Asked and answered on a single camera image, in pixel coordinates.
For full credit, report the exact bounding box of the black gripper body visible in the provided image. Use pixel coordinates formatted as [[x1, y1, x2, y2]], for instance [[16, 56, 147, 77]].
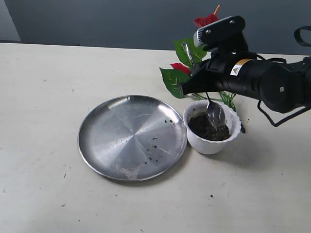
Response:
[[199, 48, 267, 100]]

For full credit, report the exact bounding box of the artificial red anthurium plant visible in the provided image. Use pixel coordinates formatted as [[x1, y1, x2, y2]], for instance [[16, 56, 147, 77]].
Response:
[[159, 4, 236, 111]]

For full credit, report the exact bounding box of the stainless steel spork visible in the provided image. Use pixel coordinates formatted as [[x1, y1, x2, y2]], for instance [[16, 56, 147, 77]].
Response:
[[181, 41, 225, 130]]

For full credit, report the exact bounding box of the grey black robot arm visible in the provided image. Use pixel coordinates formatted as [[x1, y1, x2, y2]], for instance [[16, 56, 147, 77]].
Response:
[[179, 29, 311, 127]]

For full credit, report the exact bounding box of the white plastic flower pot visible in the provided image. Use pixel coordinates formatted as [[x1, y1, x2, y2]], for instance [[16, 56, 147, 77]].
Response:
[[183, 100, 241, 155]]

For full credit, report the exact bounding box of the round stainless steel plate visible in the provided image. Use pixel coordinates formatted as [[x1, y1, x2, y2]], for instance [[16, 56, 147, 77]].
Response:
[[77, 95, 188, 182]]

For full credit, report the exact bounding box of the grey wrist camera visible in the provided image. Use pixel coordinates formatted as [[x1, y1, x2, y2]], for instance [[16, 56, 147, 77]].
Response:
[[193, 16, 248, 52]]

